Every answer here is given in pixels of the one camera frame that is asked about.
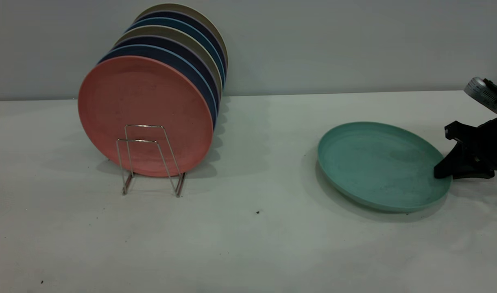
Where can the dark purple plate lilac rim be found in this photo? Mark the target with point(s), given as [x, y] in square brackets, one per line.
[169, 40]

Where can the navy plate light-blue rim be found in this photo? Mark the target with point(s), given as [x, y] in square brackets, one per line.
[173, 57]

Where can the beige round plate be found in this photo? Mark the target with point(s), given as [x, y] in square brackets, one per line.
[185, 8]
[163, 31]

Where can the green round plate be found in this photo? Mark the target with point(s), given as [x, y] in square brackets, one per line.
[374, 162]

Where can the pink round plate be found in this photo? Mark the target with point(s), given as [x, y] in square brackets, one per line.
[142, 101]

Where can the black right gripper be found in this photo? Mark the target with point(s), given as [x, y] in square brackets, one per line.
[496, 142]

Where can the dark navy round plate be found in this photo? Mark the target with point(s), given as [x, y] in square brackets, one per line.
[193, 21]

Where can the teal blue round plate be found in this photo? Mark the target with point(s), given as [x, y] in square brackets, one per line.
[179, 24]

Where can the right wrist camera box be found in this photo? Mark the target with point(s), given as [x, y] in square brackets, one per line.
[478, 91]

